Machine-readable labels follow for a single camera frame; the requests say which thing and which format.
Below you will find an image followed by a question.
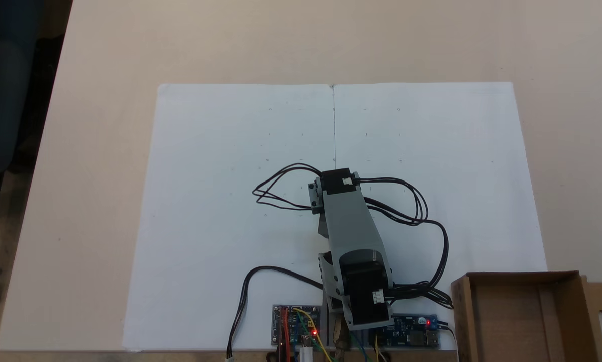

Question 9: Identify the white paper sheet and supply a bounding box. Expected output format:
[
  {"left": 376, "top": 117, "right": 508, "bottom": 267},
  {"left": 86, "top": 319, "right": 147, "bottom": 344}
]
[
  {"left": 122, "top": 83, "right": 337, "bottom": 352},
  {"left": 331, "top": 82, "right": 549, "bottom": 351}
]

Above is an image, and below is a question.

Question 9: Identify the black servo wire bundle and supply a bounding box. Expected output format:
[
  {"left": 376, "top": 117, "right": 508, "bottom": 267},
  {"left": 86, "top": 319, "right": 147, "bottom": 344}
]
[{"left": 356, "top": 177, "right": 455, "bottom": 310}]

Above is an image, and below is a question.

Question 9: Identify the orange jumper wire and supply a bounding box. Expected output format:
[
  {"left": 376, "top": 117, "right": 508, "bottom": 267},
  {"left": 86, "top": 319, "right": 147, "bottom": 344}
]
[{"left": 280, "top": 308, "right": 292, "bottom": 361}]

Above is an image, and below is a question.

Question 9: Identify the black servo wire loop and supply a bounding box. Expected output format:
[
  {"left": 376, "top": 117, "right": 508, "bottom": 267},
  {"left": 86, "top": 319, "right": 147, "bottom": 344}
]
[{"left": 252, "top": 163, "right": 323, "bottom": 211}]

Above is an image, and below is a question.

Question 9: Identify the blue power circuit board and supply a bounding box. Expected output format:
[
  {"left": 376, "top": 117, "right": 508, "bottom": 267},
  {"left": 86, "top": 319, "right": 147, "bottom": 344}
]
[{"left": 370, "top": 314, "right": 440, "bottom": 349}]

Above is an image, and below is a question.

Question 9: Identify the circuit board with jumper wires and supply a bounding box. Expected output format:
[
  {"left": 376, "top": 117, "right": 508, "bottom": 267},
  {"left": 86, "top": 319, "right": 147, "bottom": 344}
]
[{"left": 272, "top": 304, "right": 323, "bottom": 348}]

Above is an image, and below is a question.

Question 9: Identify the black power cable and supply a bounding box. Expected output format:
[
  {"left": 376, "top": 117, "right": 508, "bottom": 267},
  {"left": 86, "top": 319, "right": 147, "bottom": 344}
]
[{"left": 226, "top": 266, "right": 327, "bottom": 360}]

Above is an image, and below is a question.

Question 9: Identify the yellow jumper wire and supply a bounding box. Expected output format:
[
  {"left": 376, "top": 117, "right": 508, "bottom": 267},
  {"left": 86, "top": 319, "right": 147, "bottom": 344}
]
[{"left": 292, "top": 308, "right": 332, "bottom": 362}]

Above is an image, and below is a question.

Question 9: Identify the brown cardboard box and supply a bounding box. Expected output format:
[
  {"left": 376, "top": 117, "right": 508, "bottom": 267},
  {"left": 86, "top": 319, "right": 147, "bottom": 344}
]
[{"left": 451, "top": 270, "right": 602, "bottom": 362}]

